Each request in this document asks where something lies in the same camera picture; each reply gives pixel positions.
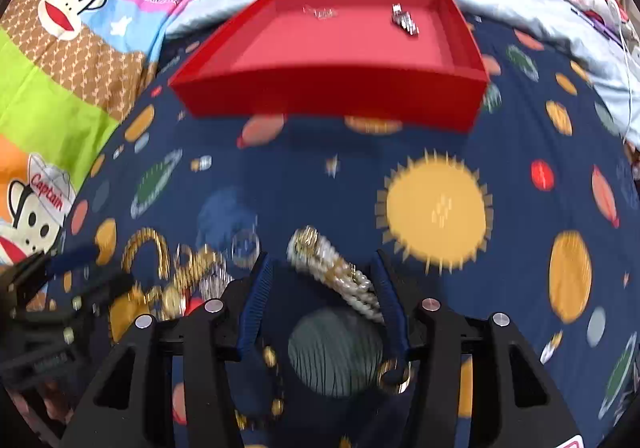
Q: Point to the red tray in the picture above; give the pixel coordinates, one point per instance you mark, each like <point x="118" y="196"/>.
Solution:
<point x="350" y="53"/>

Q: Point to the monkey printed blanket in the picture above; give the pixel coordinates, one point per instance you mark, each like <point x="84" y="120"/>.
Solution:
<point x="85" y="58"/>

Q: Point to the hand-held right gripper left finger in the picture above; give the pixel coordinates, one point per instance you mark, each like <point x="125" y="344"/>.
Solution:
<point x="257" y="295"/>

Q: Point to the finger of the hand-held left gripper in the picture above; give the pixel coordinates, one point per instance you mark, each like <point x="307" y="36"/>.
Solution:
<point x="105" y="285"/>
<point x="75" y="258"/>

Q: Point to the purple black object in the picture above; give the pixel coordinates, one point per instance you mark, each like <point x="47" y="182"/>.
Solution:
<point x="600" y="26"/>

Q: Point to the gold bangle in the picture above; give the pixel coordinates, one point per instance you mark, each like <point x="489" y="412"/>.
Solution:
<point x="162" y="248"/>

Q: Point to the gold hoop earring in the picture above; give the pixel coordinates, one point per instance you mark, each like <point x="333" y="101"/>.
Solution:
<point x="395" y="380"/>

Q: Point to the silver wristwatch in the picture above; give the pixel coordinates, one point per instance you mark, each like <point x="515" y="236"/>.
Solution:
<point x="405" y="20"/>

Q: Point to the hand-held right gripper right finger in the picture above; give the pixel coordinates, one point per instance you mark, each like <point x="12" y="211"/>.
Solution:
<point x="387" y="298"/>

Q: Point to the silver flower earring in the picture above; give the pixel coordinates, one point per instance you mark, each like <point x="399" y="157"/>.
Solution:
<point x="212" y="284"/>
<point x="320" y="12"/>

